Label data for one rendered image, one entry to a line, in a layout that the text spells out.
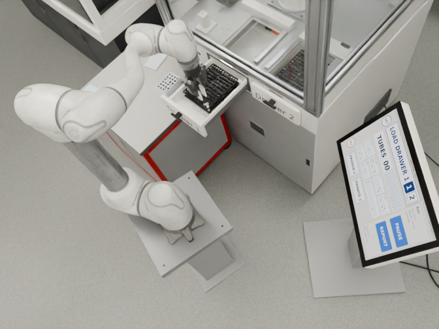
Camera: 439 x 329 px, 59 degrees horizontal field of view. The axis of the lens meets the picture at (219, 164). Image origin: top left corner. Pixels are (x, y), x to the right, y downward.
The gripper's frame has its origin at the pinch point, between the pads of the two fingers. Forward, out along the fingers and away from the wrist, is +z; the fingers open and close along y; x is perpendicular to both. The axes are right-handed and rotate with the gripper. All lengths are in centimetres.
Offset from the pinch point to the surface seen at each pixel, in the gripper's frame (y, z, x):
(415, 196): 5, -17, -99
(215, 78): 16.1, 13.1, 9.1
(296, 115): 21.1, 10.0, -38.4
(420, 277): 22, 100, -124
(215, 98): 5.5, 10.1, -1.3
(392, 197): 4, -11, -93
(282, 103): 21.1, 7.4, -30.6
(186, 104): -3.2, 16.2, 12.7
